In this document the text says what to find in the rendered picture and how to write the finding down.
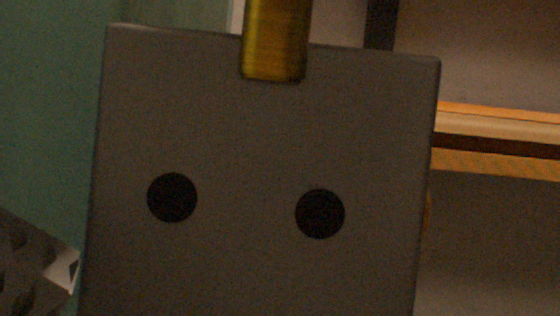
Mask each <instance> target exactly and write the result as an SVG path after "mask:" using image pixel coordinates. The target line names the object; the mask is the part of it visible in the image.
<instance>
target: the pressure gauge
mask: <svg viewBox="0 0 560 316"><path fill-rule="evenodd" d="M313 4H314V0H245V2H244V10H243V20H242V29H241V38H240V55H239V65H238V73H241V78H249V79H258V80H276V81H284V82H293V83H300V80H301V79H305V75H306V66H307V57H308V48H309V40H310V31H311V22H312V13H313Z"/></svg>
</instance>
